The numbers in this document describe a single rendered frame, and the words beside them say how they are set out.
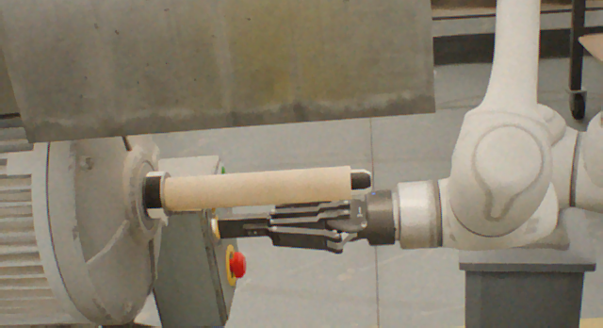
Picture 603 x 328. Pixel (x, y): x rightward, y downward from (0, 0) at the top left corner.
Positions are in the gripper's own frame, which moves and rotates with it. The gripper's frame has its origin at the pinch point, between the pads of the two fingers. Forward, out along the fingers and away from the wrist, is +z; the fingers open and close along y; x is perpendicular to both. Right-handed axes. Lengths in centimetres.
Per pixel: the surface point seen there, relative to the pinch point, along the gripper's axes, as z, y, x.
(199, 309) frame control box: 7.7, -3.6, -11.3
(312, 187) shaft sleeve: -12.4, -24.0, 18.6
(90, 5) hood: 0, -38, 42
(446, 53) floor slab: -64, 362, -107
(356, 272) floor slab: -8, 137, -107
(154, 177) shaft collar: 2.9, -23.1, 20.2
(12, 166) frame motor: 12.7, -31.6, 26.6
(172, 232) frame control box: 8.9, -3.6, 1.7
